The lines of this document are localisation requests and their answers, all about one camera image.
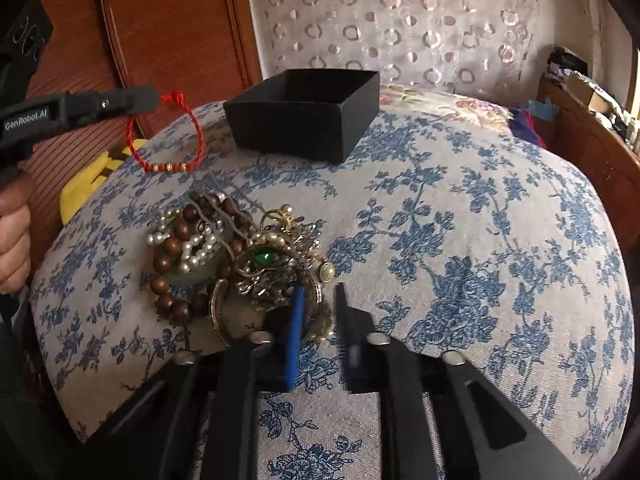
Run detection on black open jewelry box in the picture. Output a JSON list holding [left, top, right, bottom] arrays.
[[224, 68, 380, 164]]

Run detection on person's left hand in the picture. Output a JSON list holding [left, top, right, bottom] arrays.
[[0, 172, 32, 294]]

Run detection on pink floral pillow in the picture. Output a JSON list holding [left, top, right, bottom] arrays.
[[380, 84, 514, 134]]

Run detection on white pearl bracelet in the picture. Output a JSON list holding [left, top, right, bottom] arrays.
[[145, 208, 237, 274]]

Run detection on green jade bangle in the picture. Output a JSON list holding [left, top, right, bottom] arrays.
[[166, 226, 233, 286]]

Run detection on sheer curtain with circles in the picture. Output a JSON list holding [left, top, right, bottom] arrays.
[[250, 0, 598, 101]]

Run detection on wooden headboard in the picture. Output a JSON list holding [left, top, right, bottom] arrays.
[[18, 0, 265, 266]]

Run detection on green gem ornate brooch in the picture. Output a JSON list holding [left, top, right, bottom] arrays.
[[233, 204, 335, 309]]

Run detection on yellow cloth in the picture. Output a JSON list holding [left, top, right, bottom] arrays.
[[60, 148, 131, 226]]

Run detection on brown wooden bead bracelet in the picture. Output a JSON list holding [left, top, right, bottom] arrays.
[[148, 192, 255, 325]]

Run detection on wooden side cabinet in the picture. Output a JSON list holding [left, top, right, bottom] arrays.
[[535, 77, 640, 254]]

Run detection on red string bracelet gold beads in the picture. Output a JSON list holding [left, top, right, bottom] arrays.
[[124, 90, 207, 174]]

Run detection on clutter on cabinet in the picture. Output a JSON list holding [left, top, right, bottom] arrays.
[[544, 46, 639, 155]]

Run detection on antique metal bangle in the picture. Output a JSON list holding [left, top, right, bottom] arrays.
[[209, 278, 333, 348]]

